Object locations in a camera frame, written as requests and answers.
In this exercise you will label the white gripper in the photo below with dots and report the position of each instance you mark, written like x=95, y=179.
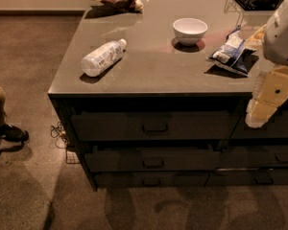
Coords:
x=282, y=37

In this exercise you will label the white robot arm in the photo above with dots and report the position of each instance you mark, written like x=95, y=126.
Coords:
x=275, y=37

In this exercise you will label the blue white chip bag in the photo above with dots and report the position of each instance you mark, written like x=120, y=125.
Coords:
x=230, y=56

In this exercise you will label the dark cabinet with drawers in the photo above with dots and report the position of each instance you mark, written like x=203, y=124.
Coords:
x=156, y=73

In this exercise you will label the white ceramic bowl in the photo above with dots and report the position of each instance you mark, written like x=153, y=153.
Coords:
x=189, y=31

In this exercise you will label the clear plastic water bottle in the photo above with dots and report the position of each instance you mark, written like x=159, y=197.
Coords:
x=98, y=61

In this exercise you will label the black shoe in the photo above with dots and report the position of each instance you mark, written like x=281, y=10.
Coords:
x=13, y=133

